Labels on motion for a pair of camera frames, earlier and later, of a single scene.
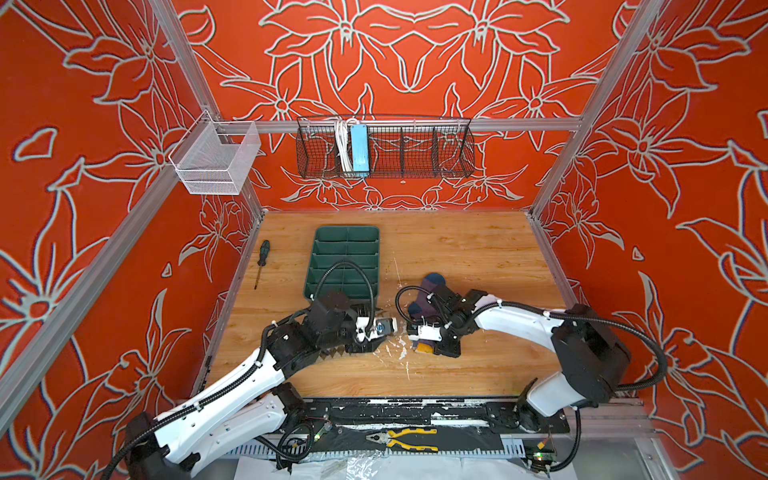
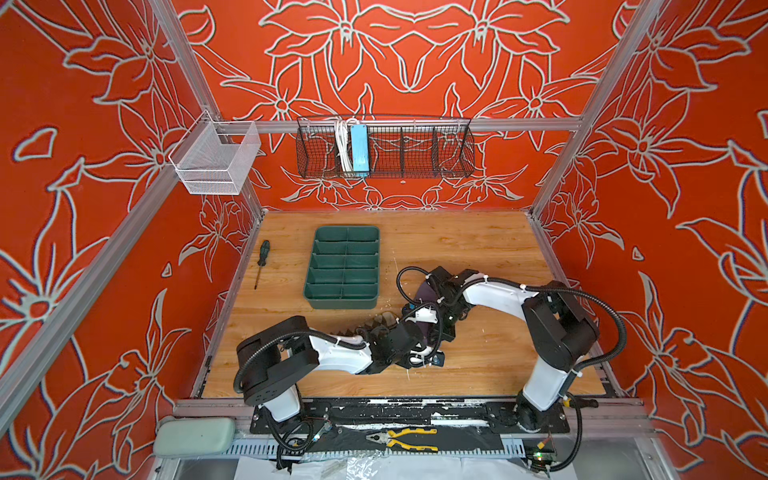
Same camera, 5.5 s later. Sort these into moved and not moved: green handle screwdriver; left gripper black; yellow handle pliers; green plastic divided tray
Moved: left gripper black
Not moved: yellow handle pliers; green handle screwdriver; green plastic divided tray
